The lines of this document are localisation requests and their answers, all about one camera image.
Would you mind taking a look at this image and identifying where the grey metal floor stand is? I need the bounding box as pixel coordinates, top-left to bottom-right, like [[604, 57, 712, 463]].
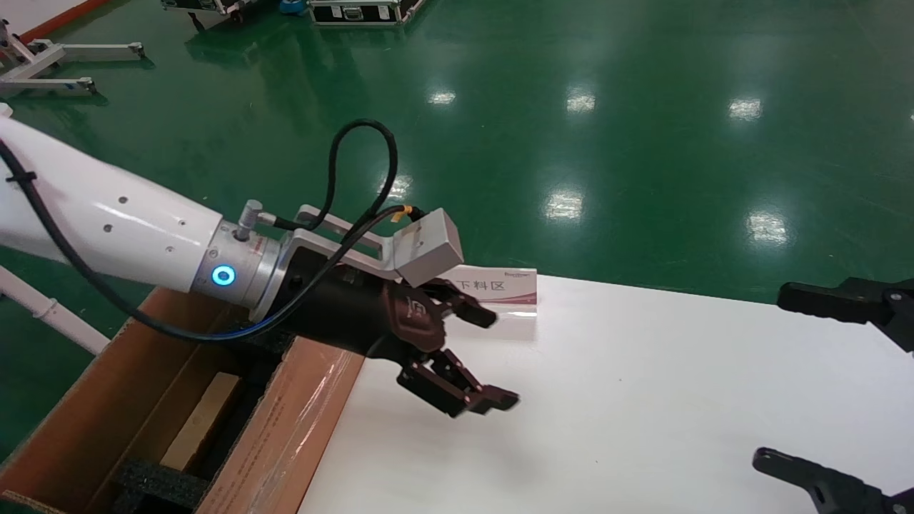
[[0, 20, 146, 97]]

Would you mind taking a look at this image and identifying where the large cardboard box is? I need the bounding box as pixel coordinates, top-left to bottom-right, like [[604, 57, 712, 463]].
[[0, 286, 367, 514]]

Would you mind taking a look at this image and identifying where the black foam block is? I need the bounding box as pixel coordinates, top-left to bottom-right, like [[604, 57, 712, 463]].
[[114, 459, 213, 511], [228, 325, 297, 379]]

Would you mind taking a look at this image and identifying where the thick black looped cable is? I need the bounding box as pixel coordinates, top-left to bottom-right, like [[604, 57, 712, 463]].
[[253, 118, 399, 233]]

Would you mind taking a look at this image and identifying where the white pipe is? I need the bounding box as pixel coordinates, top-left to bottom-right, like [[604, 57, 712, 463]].
[[0, 266, 112, 356]]

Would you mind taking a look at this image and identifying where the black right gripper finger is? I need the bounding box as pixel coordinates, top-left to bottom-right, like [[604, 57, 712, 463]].
[[752, 447, 914, 514], [776, 278, 914, 355]]

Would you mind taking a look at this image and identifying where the acrylic sign with Chinese text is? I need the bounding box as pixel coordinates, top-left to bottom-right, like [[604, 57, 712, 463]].
[[436, 266, 538, 321]]

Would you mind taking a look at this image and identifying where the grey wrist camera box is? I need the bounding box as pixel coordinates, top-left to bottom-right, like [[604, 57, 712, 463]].
[[389, 208, 465, 288]]

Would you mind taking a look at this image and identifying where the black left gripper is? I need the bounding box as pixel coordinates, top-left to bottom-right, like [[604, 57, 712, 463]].
[[275, 268, 521, 419]]

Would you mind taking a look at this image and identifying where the silver camera mount bracket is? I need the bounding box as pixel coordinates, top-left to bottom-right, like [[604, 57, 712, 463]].
[[286, 204, 408, 283]]

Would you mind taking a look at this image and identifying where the small cardboard box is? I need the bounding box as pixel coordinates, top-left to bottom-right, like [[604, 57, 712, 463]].
[[159, 371, 243, 473]]

